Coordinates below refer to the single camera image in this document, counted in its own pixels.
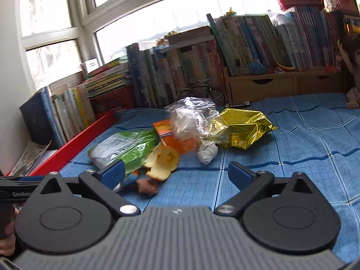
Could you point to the clear plastic bag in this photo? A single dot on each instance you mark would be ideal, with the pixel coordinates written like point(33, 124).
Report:
point(191, 118)

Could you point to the red plastic crate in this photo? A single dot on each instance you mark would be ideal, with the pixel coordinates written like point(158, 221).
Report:
point(112, 99)

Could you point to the doll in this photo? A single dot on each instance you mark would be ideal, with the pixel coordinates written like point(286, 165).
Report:
point(353, 97)

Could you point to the miniature metal bicycle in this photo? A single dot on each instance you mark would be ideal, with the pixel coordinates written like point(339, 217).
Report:
point(216, 97)

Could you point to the small yellow toy figures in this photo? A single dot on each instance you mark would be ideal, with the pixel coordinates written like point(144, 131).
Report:
point(168, 36)

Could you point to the orange peel piece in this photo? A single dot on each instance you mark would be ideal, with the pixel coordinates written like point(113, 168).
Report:
point(153, 157)
point(168, 161)

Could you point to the orange cardboard box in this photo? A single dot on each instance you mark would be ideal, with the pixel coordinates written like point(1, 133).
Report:
point(180, 145)

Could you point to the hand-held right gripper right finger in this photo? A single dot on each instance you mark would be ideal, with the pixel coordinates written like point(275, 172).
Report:
point(239, 175)

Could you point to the yellow paper craft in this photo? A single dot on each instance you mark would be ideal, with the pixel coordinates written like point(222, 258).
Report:
point(230, 11)

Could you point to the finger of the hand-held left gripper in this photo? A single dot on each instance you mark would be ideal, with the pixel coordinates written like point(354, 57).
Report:
point(32, 178)

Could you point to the stack of flat picture books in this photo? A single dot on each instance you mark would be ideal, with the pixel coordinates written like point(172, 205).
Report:
point(108, 76)

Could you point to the white window frame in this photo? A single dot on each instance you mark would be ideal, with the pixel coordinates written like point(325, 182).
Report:
point(84, 8)

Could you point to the white and blue card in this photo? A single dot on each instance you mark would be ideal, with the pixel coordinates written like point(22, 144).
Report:
point(91, 65)

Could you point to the small brown scrap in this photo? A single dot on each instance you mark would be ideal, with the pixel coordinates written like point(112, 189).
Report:
point(146, 187)

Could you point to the wooden drawer shelf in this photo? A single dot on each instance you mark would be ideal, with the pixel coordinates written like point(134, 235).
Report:
point(264, 85)

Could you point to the flat lying grey book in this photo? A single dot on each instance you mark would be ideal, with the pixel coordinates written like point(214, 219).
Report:
point(194, 35)

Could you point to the gold foil bag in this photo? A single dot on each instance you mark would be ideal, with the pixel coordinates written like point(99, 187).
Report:
point(244, 129)

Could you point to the white crumpled tissue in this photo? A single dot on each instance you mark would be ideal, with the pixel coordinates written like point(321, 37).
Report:
point(206, 153)

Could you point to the red tray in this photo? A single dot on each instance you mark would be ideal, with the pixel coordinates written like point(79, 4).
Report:
point(78, 140)

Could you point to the newspaper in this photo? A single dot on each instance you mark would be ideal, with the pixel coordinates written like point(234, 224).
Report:
point(28, 157)

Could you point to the row of tall dark-blue books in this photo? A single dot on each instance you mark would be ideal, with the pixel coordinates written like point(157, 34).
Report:
point(140, 76)

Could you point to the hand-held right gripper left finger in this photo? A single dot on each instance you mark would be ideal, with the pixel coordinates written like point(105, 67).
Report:
point(112, 173)

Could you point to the person's left hand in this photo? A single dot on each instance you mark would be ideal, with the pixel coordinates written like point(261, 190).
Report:
point(5, 246)

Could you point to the green and white plastic packet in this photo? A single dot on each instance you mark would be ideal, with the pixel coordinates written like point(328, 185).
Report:
point(132, 146)

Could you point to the row of thin children's books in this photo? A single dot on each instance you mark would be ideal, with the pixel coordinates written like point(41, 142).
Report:
point(70, 109)

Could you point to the row of pale blue-spined books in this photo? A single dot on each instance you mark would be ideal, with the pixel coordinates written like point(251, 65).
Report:
point(281, 39)

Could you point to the row of thick storybooks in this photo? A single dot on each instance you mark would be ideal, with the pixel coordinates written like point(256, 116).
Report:
point(191, 70)

